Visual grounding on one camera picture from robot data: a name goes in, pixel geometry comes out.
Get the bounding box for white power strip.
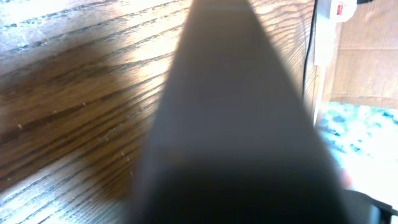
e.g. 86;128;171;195
314;0;358;66

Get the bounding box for black USB charging cable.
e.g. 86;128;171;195
300;0;318;103

